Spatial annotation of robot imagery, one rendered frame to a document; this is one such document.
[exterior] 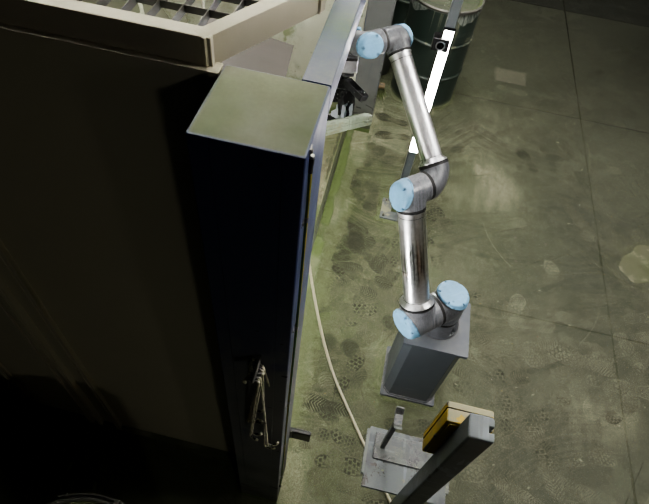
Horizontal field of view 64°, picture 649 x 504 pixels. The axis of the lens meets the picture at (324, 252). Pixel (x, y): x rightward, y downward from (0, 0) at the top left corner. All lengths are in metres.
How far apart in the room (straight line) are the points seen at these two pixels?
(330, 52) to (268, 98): 0.17
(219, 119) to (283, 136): 0.10
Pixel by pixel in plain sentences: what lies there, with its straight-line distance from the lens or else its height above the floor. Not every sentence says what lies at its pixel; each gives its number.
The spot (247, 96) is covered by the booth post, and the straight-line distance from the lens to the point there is 0.85.
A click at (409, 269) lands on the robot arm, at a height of 1.09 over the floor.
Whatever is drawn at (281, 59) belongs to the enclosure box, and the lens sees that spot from 2.12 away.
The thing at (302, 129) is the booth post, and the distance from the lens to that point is 0.79.
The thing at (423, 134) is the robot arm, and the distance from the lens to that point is 2.07.
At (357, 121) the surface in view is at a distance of 2.19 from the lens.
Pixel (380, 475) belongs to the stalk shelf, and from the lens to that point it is 2.10.
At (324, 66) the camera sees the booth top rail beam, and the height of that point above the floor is 2.29.
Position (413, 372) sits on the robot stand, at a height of 0.34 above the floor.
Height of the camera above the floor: 2.79
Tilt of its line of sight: 53 degrees down
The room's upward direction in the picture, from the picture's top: 9 degrees clockwise
